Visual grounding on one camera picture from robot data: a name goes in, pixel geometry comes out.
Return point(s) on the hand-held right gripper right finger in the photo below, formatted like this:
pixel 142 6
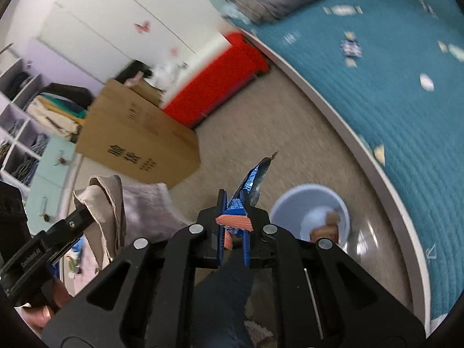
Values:
pixel 246 250

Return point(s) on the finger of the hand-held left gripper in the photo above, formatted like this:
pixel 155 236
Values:
pixel 74 221

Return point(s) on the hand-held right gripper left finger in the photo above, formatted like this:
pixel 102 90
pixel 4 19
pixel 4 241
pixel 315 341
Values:
pixel 222 203

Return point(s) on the blue foil snack wrapper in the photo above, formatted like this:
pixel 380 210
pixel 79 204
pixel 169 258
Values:
pixel 253 181

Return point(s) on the pale blue plastic bin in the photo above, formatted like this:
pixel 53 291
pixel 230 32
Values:
pixel 290 206

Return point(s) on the person's left hand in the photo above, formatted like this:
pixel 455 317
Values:
pixel 40 315

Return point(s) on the beige cloth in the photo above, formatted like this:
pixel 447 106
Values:
pixel 105 210

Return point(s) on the mint green cabinet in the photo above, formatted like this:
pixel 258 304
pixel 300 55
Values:
pixel 50 177

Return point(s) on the pink checked cloth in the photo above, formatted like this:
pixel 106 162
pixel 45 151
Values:
pixel 152 210

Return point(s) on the brown snack packet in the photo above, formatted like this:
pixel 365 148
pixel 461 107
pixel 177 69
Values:
pixel 326 229

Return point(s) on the large cardboard box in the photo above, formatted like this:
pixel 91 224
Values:
pixel 145 141

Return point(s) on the pile of folded clothes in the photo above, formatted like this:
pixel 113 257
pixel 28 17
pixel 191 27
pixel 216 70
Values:
pixel 58 112

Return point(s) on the white cubby shelf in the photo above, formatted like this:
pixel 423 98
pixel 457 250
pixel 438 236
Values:
pixel 11 116

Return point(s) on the red storage box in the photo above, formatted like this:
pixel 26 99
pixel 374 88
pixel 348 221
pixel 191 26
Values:
pixel 210 79

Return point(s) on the small cardboard box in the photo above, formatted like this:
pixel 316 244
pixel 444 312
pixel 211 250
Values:
pixel 147 90

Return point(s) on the white plastic bag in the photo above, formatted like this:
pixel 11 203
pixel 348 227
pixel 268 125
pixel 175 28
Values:
pixel 168 72

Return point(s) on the bed with teal quilt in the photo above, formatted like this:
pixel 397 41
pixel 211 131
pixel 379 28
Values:
pixel 326 101

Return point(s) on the black bag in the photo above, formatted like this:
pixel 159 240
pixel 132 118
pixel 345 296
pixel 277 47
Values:
pixel 132 70

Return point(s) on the pink butterfly sticker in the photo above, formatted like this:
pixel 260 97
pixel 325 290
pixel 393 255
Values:
pixel 142 27

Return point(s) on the teal quilted blanket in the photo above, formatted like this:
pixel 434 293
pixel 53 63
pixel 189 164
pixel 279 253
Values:
pixel 391 98

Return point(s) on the white wardrobe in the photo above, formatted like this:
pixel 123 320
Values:
pixel 108 18

